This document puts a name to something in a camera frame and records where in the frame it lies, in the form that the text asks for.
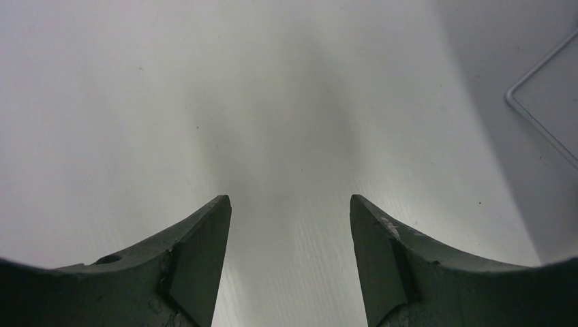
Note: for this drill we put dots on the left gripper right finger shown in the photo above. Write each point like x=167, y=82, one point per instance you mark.
x=410, y=279

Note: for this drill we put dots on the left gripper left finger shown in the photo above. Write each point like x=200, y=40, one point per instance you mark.
x=168, y=279

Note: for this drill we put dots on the wire whiteboard stand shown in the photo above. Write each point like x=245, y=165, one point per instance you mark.
x=546, y=97

